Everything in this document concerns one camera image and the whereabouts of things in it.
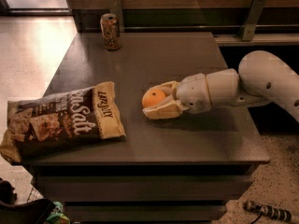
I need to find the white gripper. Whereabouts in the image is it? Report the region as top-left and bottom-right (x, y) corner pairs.
(143, 74), (211, 119)

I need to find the orange fruit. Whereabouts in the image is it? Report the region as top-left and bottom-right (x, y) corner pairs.
(142, 89), (166, 108)

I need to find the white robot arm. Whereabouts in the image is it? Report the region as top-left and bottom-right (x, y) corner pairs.
(142, 50), (299, 121)

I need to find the brown patterned drink can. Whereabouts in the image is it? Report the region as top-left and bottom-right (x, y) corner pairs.
(100, 13), (121, 51)

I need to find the brown chip bag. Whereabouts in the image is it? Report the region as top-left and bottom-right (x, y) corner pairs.
(0, 81), (125, 164)

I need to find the green snack bag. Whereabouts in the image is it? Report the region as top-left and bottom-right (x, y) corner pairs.
(44, 202), (70, 224)

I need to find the grey drawer cabinet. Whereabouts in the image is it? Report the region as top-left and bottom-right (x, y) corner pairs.
(25, 33), (269, 224)

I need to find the black striped cylindrical tool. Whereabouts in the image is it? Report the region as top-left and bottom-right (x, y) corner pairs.
(243, 201), (299, 224)

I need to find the dark chair seat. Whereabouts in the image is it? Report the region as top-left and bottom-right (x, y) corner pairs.
(0, 199), (55, 224)

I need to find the right metal bracket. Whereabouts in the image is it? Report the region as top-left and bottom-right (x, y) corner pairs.
(239, 0), (267, 42)

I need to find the metal bracket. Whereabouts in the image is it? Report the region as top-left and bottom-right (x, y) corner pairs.
(239, 0), (267, 42)
(108, 0), (124, 32)

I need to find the left metal bracket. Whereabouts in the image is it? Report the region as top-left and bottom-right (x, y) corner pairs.
(108, 0), (124, 32)

